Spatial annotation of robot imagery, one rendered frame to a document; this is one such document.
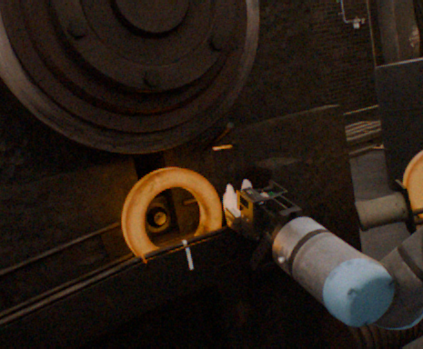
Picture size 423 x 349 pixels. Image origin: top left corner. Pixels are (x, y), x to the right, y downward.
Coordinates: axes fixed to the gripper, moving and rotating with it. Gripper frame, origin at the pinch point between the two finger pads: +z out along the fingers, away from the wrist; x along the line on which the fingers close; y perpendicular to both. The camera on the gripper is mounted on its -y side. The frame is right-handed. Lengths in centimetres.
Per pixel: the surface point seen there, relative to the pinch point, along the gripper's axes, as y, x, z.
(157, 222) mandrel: -3.3, 13.3, 5.3
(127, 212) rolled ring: 4.9, 20.8, -1.7
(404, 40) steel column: -48, -334, 246
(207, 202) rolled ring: 2.7, 6.1, -2.6
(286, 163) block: 6.3, -10.9, -3.2
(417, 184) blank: 2.8, -29.9, -18.5
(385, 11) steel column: -25, -337, 276
